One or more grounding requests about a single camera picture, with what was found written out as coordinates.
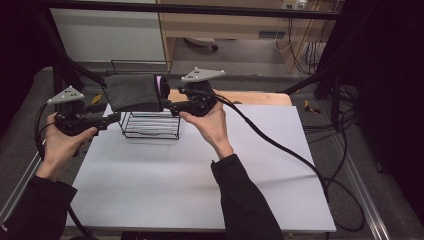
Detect hanging desk cables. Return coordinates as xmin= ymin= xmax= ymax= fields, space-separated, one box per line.
xmin=273 ymin=15 xmax=332 ymax=76

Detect white power strip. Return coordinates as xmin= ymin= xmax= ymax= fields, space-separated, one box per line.
xmin=281 ymin=0 xmax=308 ymax=11

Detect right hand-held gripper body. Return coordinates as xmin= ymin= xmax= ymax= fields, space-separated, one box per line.
xmin=176 ymin=67 xmax=227 ymax=118

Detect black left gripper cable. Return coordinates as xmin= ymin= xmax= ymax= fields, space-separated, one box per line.
xmin=33 ymin=101 xmax=92 ymax=238

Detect dark grey towel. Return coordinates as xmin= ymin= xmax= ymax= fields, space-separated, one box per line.
xmin=103 ymin=73 xmax=171 ymax=114

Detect bundle of black floor cables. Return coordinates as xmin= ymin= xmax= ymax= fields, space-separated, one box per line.
xmin=301 ymin=83 xmax=360 ymax=189

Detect white cabinet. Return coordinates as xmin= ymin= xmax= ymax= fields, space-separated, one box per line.
xmin=51 ymin=7 xmax=166 ymax=63

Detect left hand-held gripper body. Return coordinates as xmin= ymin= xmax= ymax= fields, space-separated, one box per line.
xmin=46 ymin=85 xmax=101 ymax=137

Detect black wire rack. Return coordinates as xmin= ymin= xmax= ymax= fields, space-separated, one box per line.
xmin=105 ymin=59 xmax=183 ymax=141

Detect black metal frame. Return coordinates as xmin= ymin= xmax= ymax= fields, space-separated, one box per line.
xmin=32 ymin=0 xmax=346 ymax=132

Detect person's left hand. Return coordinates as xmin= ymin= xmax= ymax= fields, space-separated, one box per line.
xmin=35 ymin=112 xmax=99 ymax=183

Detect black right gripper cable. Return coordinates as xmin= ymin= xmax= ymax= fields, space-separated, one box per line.
xmin=213 ymin=92 xmax=366 ymax=233

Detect aluminium floor rail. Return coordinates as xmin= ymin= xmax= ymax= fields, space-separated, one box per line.
xmin=332 ymin=132 xmax=392 ymax=240
xmin=0 ymin=151 xmax=44 ymax=228

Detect light wooden desk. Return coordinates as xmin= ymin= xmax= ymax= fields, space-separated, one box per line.
xmin=156 ymin=0 xmax=342 ymax=73

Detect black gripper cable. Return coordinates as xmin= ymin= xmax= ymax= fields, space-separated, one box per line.
xmin=33 ymin=101 xmax=92 ymax=238
xmin=213 ymin=92 xmax=366 ymax=233

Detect wooden table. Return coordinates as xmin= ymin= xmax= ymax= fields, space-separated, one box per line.
xmin=168 ymin=88 xmax=293 ymax=107

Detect office chair base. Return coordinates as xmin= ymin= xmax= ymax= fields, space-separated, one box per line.
xmin=184 ymin=36 xmax=220 ymax=52

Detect person's right hand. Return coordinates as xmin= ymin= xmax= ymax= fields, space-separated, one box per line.
xmin=179 ymin=99 xmax=235 ymax=161

